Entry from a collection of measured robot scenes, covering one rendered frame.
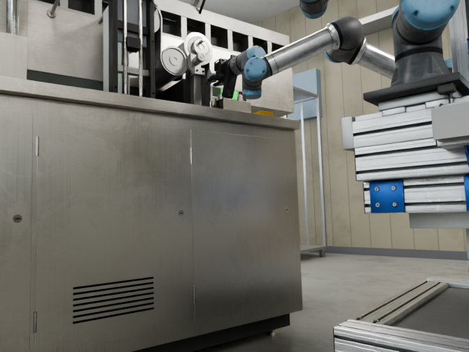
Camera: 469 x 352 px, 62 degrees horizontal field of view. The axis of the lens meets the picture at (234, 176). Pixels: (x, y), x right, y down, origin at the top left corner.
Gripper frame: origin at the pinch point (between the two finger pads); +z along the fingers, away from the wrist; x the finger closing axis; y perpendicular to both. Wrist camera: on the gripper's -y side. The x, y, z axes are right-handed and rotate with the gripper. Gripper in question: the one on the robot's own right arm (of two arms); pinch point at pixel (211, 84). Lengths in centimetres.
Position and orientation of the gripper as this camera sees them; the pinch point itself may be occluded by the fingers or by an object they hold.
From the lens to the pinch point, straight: 181.7
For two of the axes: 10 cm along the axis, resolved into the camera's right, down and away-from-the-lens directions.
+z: -5.8, 0.9, 8.1
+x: -8.2, -0.3, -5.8
